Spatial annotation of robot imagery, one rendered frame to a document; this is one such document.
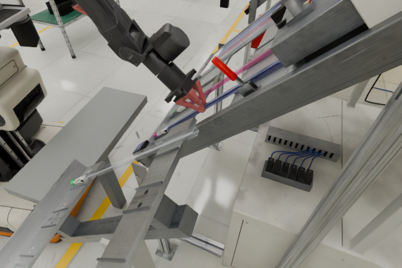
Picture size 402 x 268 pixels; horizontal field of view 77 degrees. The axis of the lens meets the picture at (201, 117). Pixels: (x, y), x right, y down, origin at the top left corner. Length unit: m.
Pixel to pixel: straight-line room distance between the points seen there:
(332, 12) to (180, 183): 1.34
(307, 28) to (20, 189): 0.98
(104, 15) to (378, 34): 0.48
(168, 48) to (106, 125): 0.63
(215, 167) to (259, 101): 1.22
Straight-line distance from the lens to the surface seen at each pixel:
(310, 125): 1.13
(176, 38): 0.59
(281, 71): 0.52
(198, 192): 1.56
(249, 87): 0.50
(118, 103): 1.23
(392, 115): 0.44
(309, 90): 0.45
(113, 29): 0.59
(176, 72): 0.64
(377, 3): 0.42
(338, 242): 0.88
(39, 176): 1.07
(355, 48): 0.42
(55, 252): 1.61
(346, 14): 0.44
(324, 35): 0.45
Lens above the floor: 1.36
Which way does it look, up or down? 44 degrees down
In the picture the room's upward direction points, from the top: straight up
